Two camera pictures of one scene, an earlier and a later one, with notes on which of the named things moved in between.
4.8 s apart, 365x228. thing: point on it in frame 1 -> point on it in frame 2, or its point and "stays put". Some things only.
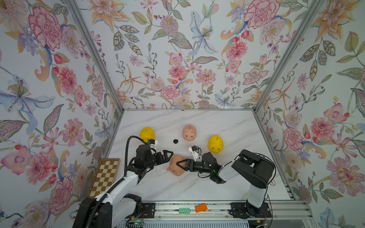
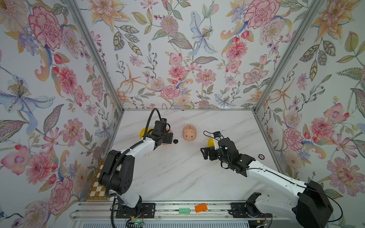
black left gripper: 166,160 -> 169,137
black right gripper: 185,169 -> 212,150
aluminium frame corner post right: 315,4 stays put
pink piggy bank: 189,132 stays put
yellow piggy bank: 147,133 stays put
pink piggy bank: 175,169 -> 170,131
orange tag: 201,207 stays put
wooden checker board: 104,177 stays put
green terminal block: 184,210 stays put
